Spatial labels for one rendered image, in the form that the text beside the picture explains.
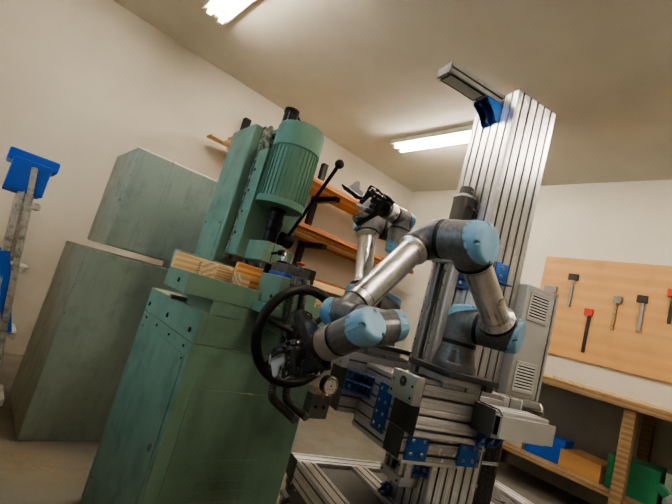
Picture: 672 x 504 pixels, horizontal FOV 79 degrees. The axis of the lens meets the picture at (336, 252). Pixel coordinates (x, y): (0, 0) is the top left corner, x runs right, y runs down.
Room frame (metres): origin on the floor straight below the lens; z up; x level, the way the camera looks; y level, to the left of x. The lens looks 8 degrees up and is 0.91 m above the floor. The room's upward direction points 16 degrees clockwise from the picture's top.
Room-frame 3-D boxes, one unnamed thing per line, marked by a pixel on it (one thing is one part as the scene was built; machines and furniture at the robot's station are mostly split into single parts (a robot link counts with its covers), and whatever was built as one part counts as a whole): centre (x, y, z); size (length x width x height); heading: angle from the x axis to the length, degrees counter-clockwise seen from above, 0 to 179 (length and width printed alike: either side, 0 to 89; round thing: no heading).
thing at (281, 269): (1.30, 0.11, 0.99); 0.13 x 0.11 x 0.06; 127
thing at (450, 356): (1.47, -0.51, 0.87); 0.15 x 0.15 x 0.10
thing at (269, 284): (1.30, 0.11, 0.91); 0.15 x 0.14 x 0.09; 127
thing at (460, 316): (1.47, -0.51, 0.98); 0.13 x 0.12 x 0.14; 45
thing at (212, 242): (1.68, 0.41, 1.16); 0.22 x 0.22 x 0.72; 37
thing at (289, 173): (1.45, 0.24, 1.35); 0.18 x 0.18 x 0.31
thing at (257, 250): (1.47, 0.25, 1.03); 0.14 x 0.07 x 0.09; 37
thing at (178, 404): (1.55, 0.31, 0.35); 0.58 x 0.45 x 0.71; 37
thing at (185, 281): (1.37, 0.17, 0.87); 0.61 x 0.30 x 0.06; 127
